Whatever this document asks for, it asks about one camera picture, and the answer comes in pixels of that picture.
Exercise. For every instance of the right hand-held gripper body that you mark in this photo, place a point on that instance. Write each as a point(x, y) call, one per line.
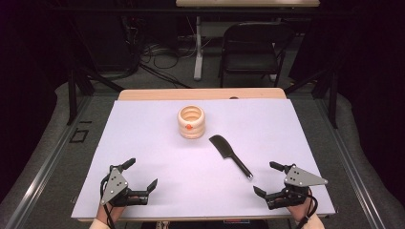
point(297, 181)

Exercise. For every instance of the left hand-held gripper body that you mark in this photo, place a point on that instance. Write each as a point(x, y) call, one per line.
point(114, 186)

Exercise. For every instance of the black spatula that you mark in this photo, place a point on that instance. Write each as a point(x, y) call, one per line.
point(227, 152)

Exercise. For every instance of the beige ribbed knife holder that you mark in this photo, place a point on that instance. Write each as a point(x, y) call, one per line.
point(191, 122)

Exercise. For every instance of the person's left hand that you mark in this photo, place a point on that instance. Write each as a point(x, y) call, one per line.
point(110, 211)

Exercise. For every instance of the person's right hand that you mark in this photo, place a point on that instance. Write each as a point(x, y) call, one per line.
point(297, 210)

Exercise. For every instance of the white table mat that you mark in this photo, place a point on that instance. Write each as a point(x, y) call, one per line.
point(191, 178)

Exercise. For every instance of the black folding chair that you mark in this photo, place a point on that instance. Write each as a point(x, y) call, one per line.
point(250, 54)

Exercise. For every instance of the white table leg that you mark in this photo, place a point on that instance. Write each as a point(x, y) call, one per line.
point(198, 57)

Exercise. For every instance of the light background table top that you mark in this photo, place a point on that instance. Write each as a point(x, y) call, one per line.
point(248, 3)

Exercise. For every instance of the grey metal floor rail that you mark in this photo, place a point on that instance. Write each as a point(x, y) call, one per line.
point(44, 171)
point(350, 168)

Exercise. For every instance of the black metal frame stand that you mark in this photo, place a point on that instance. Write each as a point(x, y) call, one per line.
point(332, 95)
point(72, 95)

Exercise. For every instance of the black horizontal frame bar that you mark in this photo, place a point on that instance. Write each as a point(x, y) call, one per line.
point(127, 11)

